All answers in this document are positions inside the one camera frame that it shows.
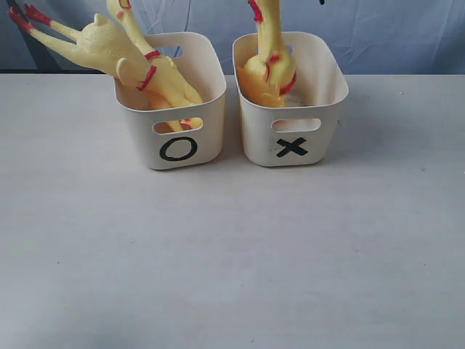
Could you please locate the headless rubber chicken body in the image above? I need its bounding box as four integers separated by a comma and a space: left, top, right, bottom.
237, 55, 286, 108

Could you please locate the detached rubber chicken head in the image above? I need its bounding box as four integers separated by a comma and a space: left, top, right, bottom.
248, 0, 297, 96

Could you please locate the cream bin marked X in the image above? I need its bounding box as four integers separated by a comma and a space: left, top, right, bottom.
239, 31, 349, 167

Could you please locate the cream bin marked O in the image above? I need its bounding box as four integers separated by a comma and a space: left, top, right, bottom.
114, 32, 227, 170

